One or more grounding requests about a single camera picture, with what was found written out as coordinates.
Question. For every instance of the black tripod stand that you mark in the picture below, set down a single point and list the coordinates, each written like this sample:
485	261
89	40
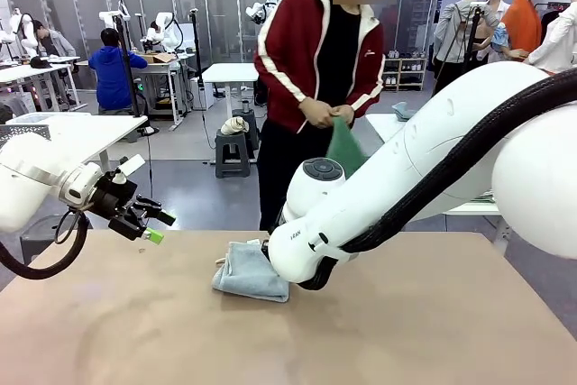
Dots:
128	74
471	38

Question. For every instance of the white shoe shelf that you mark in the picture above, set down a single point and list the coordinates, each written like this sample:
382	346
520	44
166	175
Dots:
408	74

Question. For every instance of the black cap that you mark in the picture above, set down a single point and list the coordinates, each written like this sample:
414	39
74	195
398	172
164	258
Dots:
40	62

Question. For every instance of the person in grey jacket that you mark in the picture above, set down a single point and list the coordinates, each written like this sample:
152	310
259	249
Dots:
56	44

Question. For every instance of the person's left hand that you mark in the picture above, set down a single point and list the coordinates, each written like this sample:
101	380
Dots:
345	113

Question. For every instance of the person's right forearm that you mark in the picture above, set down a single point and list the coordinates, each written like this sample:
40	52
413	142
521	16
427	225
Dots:
279	83

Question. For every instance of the grey lattice plastic basket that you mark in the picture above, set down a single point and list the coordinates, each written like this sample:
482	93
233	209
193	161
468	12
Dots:
9	131

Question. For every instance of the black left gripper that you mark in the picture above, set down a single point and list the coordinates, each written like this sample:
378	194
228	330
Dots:
115	198

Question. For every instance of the person's right hand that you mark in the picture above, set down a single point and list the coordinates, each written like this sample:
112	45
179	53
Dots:
317	114

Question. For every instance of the dark plastic stool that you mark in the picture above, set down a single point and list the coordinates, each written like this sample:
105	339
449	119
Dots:
252	128

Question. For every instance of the person in blue hoodie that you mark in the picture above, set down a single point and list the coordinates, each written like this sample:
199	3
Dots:
112	74

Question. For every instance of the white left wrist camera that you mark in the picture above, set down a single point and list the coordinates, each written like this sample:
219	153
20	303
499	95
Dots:
133	163

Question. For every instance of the person in red jacket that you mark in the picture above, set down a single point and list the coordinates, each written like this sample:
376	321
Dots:
324	56

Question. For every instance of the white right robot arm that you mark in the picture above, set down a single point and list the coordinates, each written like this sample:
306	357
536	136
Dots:
428	155

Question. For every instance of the beige crumpled cloth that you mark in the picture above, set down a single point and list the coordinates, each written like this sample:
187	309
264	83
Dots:
234	125

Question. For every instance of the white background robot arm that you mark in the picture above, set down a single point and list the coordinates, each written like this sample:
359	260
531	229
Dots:
257	11
24	31
169	35
108	17

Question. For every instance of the mannequin in orange coat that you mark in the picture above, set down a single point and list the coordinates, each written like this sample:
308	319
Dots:
523	26

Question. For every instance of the mannequin in grey shirt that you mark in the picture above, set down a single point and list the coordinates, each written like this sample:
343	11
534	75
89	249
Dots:
451	33

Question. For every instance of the person's left forearm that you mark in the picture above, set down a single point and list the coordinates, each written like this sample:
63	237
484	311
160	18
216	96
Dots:
369	92

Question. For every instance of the light blue terry towel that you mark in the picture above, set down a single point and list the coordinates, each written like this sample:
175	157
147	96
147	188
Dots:
403	111
248	277

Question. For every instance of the white work desk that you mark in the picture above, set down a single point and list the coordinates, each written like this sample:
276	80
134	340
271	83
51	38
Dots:
27	71
158	67

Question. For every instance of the metal tumbler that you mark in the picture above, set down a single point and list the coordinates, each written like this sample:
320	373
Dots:
246	106

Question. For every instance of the figure in white shirt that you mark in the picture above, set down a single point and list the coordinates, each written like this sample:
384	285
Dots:
493	11

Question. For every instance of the person in white top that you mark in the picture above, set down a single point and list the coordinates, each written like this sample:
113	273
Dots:
559	38

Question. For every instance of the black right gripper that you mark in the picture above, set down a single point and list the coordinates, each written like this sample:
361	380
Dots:
265	253

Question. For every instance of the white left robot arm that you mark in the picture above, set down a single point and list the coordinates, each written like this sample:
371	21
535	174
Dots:
27	182

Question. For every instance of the brown cardboard box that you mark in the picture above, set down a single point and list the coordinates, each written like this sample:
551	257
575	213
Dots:
160	58

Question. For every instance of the grey plastic step stool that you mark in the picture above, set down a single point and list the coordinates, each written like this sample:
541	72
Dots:
232	164
40	231

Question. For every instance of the black camera pole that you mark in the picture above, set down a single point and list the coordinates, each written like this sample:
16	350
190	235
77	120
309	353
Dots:
196	51

